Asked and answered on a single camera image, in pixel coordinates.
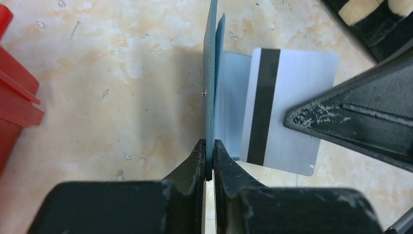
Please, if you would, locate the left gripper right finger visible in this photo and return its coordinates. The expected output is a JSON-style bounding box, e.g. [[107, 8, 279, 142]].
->
[[213, 140, 382, 234]]

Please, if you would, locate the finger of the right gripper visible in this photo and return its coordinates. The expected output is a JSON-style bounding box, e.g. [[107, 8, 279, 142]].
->
[[283, 53, 413, 172], [384, 208, 413, 234]]

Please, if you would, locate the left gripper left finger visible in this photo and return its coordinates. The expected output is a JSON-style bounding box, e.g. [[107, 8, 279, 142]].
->
[[28, 139, 206, 234]]

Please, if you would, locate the silver magnetic stripe card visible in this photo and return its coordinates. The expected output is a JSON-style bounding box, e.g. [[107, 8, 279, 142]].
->
[[239, 48, 339, 176]]

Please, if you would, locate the blue card holder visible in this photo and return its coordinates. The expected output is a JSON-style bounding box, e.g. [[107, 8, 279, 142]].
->
[[202, 0, 253, 162]]

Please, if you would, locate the red plastic bin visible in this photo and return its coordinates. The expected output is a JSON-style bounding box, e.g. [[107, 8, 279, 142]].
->
[[0, 3, 45, 176]]

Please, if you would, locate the black floral blanket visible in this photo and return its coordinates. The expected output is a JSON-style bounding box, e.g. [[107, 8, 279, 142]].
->
[[323, 0, 413, 63]]

